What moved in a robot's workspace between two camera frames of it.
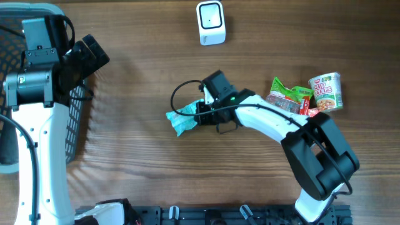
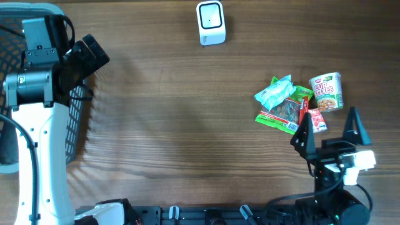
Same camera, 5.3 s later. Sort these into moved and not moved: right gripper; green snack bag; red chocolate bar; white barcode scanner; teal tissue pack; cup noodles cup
Moved: teal tissue pack; right gripper
Not moved: white barcode scanner; green snack bag; red chocolate bar; cup noodles cup
